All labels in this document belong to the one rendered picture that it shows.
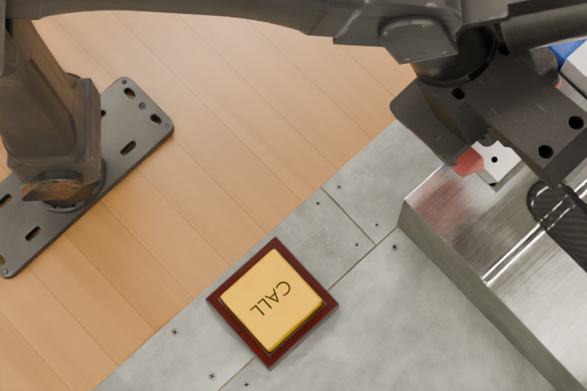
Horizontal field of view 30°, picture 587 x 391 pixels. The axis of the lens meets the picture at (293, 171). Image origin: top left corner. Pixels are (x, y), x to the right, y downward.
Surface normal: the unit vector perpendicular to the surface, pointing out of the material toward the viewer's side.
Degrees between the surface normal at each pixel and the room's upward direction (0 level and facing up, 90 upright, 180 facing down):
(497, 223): 0
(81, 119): 89
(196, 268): 0
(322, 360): 0
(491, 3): 20
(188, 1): 93
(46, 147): 77
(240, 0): 86
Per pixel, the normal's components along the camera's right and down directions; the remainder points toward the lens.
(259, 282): -0.03, -0.27
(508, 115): -0.37, -0.39
